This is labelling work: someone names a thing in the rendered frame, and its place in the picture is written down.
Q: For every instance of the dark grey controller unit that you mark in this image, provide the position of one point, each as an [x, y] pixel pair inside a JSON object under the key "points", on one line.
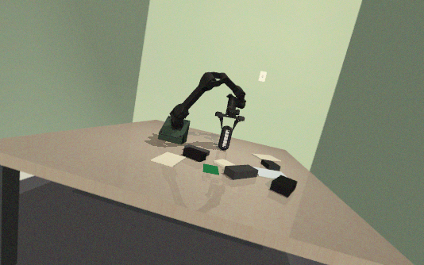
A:
{"points": [[225, 137]]}

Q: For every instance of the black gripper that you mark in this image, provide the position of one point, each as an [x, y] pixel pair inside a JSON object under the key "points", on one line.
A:
{"points": [[220, 115]]}

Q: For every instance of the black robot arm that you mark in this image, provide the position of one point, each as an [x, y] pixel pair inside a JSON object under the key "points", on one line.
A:
{"points": [[207, 82]]}

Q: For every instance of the green flat rectangular card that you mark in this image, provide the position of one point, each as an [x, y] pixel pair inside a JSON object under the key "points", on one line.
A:
{"points": [[210, 169]]}

